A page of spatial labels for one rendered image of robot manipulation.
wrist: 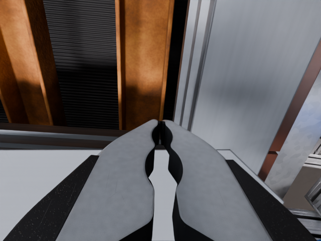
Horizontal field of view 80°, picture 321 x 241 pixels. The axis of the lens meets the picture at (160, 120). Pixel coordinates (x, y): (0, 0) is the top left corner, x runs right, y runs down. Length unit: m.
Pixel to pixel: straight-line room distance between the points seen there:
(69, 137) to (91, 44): 0.29
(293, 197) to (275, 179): 1.40
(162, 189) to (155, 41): 0.23
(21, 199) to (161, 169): 0.19
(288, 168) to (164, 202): 0.38
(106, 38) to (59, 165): 0.33
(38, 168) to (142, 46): 0.24
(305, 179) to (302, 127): 1.38
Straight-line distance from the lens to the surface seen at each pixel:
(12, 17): 0.42
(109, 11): 0.49
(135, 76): 0.37
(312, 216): 0.65
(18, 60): 0.43
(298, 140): 0.53
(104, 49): 0.50
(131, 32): 0.35
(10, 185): 0.31
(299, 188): 1.93
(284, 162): 0.56
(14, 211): 0.35
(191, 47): 0.20
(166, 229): 0.33
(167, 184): 0.25
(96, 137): 0.25
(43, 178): 0.28
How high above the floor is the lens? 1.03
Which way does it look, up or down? 60 degrees down
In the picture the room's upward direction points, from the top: 179 degrees clockwise
